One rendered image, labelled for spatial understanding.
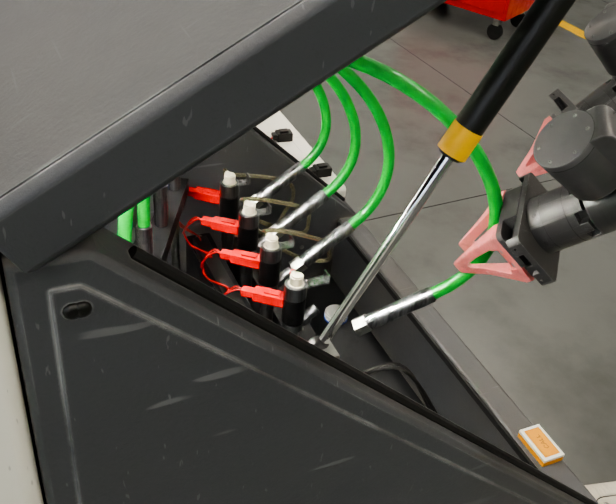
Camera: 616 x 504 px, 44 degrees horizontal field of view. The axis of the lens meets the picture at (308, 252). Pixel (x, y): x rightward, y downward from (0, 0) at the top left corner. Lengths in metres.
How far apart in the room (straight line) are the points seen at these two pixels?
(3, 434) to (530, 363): 2.25
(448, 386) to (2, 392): 0.78
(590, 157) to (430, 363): 0.53
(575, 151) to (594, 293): 2.32
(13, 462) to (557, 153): 0.47
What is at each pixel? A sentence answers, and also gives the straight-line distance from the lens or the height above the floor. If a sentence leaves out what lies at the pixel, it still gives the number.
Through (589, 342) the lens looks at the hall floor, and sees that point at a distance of 2.74.
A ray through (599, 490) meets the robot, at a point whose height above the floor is 0.28.
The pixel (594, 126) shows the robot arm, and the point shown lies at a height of 1.40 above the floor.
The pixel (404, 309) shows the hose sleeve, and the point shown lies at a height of 1.14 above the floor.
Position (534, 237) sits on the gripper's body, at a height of 1.27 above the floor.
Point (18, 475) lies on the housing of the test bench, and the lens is 0.46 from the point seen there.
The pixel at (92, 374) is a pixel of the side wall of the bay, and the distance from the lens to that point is 0.41.
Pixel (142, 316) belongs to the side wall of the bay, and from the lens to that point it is 0.39.
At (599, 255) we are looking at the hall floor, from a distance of 3.19.
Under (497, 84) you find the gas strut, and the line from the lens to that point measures 0.44.
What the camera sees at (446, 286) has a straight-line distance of 0.83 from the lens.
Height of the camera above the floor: 1.66
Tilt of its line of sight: 36 degrees down
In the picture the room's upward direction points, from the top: 6 degrees clockwise
